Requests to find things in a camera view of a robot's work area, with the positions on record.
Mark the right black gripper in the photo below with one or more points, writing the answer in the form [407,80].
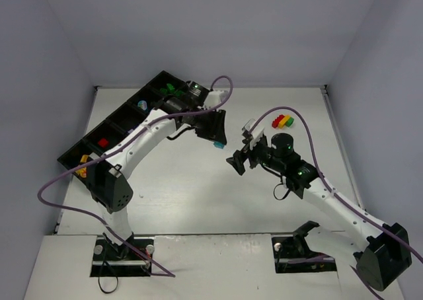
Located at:
[250,156]

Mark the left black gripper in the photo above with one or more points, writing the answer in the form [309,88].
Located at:
[207,125]

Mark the green sloped lego brick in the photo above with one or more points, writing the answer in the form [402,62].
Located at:
[168,89]

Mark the yellow lego brick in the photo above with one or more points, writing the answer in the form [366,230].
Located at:
[84,159]

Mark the teal curved lego piece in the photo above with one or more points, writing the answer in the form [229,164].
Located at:
[219,145]

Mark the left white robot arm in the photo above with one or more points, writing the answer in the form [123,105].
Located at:
[198,108]

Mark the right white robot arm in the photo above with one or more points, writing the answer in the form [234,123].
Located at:
[378,252]

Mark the red yellow green lego stack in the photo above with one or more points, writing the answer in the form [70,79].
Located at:
[282,121]

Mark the black sectioned sorting tray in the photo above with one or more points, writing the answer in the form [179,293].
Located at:
[123,121]

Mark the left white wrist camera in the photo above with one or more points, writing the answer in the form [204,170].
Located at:
[214,98]

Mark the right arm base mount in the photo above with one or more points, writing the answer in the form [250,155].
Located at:
[292,256]

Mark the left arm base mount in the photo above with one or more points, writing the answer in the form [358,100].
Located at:
[108,262]

